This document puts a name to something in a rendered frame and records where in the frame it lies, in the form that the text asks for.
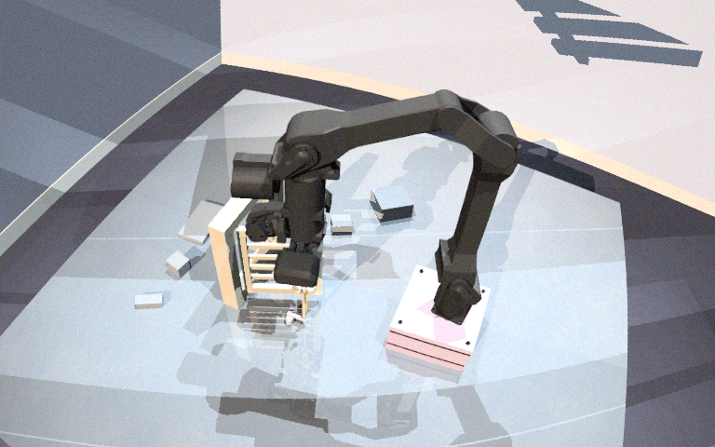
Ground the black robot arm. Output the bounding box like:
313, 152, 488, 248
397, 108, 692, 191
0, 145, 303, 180
230, 89, 522, 325

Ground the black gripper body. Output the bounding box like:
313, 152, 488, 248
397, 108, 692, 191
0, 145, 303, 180
274, 189, 332, 289

